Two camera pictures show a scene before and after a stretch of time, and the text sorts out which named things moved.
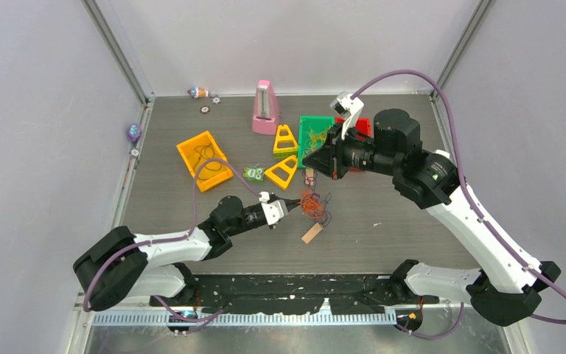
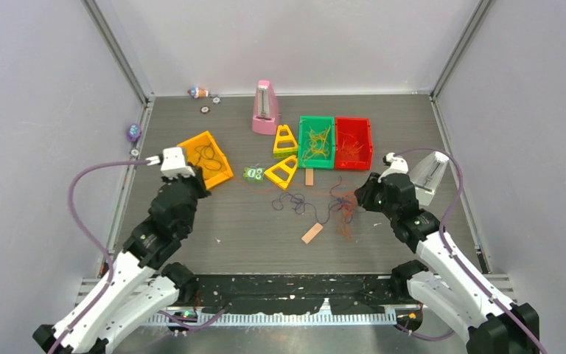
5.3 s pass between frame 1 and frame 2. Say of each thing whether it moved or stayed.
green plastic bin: stayed
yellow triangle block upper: stayed
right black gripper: moved
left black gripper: moved
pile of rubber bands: stayed
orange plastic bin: stayed
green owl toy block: stayed
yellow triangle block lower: stayed
